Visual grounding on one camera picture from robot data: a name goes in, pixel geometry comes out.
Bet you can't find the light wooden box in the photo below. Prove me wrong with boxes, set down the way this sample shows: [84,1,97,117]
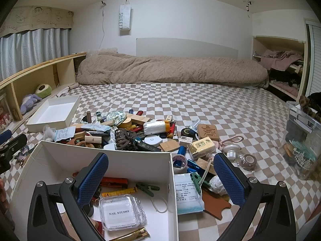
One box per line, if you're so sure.
[125,114,151,126]

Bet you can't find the purple blue crocheted piece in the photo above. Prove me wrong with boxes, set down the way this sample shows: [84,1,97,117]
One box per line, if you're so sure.
[14,146,31,166]

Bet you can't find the clear plastic nail case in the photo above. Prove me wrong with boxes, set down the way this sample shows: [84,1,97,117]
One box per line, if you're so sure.
[99,193,147,231]

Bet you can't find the floral fabric pouch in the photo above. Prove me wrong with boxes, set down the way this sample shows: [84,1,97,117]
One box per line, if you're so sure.
[107,110,127,126]

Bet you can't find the white printed plastic packet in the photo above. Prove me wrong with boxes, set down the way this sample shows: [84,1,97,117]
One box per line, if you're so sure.
[174,173,205,215]

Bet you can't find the light blue paper packet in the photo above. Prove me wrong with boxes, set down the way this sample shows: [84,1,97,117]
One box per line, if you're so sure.
[54,127,76,142]

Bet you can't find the brown hair claw clip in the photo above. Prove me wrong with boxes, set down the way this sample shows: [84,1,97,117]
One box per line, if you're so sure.
[114,128,137,151]

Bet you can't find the white pink suction cup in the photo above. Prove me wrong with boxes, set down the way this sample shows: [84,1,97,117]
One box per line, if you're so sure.
[221,143,243,160]

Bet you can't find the pink clothes pile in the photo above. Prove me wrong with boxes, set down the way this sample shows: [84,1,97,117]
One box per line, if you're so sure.
[260,49,304,71]

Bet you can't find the white window blind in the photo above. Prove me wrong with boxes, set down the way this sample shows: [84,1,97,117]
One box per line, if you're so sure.
[304,17,321,98]

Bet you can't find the gold foil bar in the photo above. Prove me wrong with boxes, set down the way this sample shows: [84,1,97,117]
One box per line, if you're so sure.
[108,227,151,241]

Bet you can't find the white shallow box lid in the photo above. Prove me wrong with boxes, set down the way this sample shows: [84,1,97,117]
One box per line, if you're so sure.
[26,95,81,133]

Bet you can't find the built-in closet shelf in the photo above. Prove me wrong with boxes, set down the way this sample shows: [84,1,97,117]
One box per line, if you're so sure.
[252,36,308,101]

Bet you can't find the square wooden coaster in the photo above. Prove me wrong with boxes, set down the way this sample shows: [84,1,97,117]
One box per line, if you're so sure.
[160,139,180,152]

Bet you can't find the clear bag by wall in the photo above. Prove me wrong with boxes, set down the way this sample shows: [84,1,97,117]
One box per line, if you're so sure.
[283,101,321,180]

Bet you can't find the wooden bedside shelf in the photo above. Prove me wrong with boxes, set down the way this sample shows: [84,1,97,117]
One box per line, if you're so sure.
[0,52,87,132]

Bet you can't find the white cable tie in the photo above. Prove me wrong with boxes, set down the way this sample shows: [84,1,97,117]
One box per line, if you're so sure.
[150,196,167,214]

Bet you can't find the brown white checkered bed sheet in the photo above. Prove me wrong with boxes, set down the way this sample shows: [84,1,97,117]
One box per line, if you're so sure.
[0,83,321,241]

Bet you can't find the orange utility knife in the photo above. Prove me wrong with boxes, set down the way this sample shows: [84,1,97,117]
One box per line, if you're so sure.
[100,177,128,188]

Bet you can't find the white silver wipes pack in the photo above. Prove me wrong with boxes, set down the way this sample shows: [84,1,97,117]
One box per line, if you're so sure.
[143,120,168,135]

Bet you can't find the brown leather piece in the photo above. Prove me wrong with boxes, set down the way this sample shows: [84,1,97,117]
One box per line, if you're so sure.
[202,189,232,221]
[60,140,101,149]

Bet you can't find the white crumpled plastic wrap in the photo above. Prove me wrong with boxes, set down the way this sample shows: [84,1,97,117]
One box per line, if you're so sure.
[43,124,57,141]

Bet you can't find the white round tape measure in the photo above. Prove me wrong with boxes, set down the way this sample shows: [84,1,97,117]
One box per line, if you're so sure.
[145,135,164,146]

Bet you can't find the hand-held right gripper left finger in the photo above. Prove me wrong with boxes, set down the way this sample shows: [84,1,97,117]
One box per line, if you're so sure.
[27,153,109,241]

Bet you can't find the grey curtain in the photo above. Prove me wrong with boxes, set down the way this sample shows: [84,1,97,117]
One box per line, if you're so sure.
[0,28,71,81]

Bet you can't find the black cloth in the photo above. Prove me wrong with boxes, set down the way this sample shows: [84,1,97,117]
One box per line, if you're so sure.
[307,93,321,106]

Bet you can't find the leopard print scrunchie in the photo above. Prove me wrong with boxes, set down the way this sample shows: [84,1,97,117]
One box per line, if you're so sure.
[298,95,321,122]

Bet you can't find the beige cartoon print valance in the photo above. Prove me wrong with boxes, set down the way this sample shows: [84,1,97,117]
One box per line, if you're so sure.
[0,5,75,39]

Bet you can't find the beige quilt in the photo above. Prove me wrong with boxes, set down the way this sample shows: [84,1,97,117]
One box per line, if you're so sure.
[75,47,269,89]

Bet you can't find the clear tape roll red print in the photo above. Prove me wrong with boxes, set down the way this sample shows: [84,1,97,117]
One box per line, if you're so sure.
[172,154,189,174]

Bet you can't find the white crumpled tissue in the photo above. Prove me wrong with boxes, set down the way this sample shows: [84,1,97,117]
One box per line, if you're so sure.
[209,176,228,196]

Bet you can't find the pink scissors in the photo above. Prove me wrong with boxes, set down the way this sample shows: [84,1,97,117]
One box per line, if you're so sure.
[219,136,244,147]

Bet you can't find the cream printed box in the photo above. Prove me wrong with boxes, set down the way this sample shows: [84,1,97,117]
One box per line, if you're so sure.
[187,139,216,160]

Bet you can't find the white hanging cable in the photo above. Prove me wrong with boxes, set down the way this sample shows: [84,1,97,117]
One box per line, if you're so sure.
[99,1,107,50]

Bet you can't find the white headboard panel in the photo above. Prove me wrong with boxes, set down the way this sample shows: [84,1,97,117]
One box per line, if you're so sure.
[136,38,239,61]

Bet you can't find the white cardboard box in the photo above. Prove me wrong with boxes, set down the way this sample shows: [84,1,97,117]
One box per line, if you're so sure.
[9,140,179,241]

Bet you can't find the carved wooden block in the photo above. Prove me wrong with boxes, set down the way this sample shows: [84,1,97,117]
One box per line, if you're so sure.
[197,124,220,142]

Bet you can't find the brown tape roll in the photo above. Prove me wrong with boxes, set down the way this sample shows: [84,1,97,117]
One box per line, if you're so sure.
[242,154,258,172]

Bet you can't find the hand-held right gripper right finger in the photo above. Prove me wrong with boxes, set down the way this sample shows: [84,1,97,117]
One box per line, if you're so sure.
[213,153,294,241]

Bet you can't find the avocado plush toy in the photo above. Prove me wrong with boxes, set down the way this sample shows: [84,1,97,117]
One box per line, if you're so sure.
[35,84,52,99]

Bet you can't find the white hanging paper bag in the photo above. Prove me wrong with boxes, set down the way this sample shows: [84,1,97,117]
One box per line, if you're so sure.
[119,0,132,37]

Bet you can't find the green clothespin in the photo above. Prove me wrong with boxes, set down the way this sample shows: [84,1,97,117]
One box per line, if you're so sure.
[135,182,160,197]
[190,172,211,194]

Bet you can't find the red dressed doll clear case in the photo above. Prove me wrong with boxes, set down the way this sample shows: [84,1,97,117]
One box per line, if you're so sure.
[0,92,13,131]

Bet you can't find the purple plush toy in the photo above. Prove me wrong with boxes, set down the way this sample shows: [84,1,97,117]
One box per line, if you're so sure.
[20,94,42,114]

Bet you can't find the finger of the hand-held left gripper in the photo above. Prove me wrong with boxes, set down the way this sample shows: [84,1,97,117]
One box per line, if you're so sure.
[0,134,28,157]
[0,130,12,143]

